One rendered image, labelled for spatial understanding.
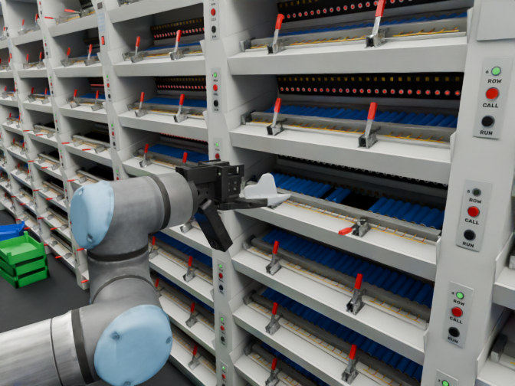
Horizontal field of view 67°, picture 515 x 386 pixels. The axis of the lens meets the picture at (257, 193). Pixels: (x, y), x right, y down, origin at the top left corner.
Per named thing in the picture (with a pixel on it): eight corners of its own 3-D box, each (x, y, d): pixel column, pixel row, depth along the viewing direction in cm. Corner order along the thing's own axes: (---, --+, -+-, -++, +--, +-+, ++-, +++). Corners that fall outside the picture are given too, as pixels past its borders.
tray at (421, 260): (437, 282, 76) (437, 243, 71) (233, 210, 118) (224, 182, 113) (477, 227, 87) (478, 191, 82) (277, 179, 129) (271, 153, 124)
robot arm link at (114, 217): (67, 243, 60) (61, 179, 57) (143, 225, 68) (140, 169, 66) (93, 263, 53) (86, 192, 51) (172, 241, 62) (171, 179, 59)
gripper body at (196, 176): (248, 164, 71) (192, 171, 63) (247, 209, 73) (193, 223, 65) (221, 158, 76) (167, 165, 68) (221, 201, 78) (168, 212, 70)
